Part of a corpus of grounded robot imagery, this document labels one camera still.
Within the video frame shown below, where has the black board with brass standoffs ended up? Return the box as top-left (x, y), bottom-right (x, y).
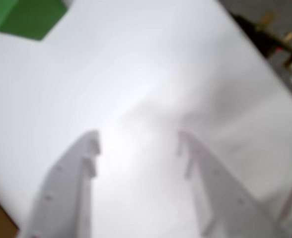
top-left (231, 12), bottom-right (292, 72)

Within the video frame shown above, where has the green cube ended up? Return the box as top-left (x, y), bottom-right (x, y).
top-left (0, 0), bottom-right (69, 41)

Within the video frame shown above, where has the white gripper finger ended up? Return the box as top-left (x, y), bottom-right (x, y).
top-left (19, 129), bottom-right (101, 238)
top-left (177, 130), bottom-right (286, 238)

